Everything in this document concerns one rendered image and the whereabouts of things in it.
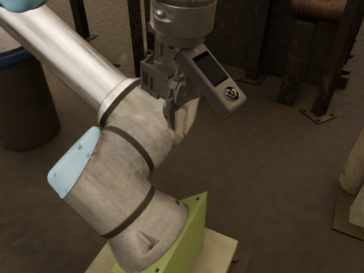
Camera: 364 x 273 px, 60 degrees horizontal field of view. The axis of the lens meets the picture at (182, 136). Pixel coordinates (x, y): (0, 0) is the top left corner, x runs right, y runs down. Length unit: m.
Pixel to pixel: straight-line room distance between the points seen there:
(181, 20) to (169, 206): 0.40
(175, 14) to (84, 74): 0.37
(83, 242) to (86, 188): 0.47
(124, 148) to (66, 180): 0.13
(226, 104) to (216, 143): 0.89
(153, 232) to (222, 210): 0.50
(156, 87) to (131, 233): 0.30
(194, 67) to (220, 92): 0.05
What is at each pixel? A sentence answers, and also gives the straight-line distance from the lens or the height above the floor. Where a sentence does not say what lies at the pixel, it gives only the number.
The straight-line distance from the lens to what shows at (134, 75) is 1.80.
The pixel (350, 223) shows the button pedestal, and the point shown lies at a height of 0.01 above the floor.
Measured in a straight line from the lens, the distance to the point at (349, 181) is 1.26.
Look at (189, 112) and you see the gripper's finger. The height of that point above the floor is 0.57.
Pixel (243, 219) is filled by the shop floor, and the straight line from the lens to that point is 1.11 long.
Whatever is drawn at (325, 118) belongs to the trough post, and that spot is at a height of 0.01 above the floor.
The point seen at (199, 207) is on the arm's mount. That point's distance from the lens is 0.71.
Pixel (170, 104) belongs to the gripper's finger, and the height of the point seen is 0.61.
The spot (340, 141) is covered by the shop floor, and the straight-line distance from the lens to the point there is 1.50.
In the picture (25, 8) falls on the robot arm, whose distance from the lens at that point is 0.41.
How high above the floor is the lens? 0.90
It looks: 41 degrees down
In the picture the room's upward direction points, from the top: straight up
